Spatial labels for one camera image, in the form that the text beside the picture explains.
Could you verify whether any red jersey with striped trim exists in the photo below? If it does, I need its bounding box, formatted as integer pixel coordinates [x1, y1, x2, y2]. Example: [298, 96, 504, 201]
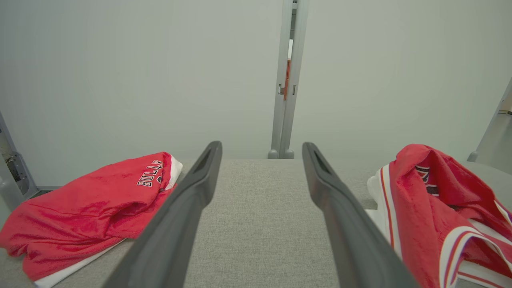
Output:
[366, 144, 512, 288]

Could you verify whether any red Bulls print jersey garment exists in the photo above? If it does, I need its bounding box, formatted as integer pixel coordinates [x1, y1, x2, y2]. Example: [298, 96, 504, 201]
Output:
[0, 151, 184, 288]

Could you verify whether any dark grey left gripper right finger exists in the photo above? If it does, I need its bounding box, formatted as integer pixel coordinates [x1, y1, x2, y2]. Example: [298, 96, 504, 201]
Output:
[302, 142, 420, 288]

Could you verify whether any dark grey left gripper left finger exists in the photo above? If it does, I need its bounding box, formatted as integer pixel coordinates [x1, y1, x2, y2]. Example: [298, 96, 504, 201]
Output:
[102, 141, 223, 288]

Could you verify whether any grey partition edge frame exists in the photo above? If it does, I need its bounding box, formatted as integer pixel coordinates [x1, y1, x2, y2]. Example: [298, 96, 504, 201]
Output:
[467, 78, 512, 162]
[0, 112, 38, 208]

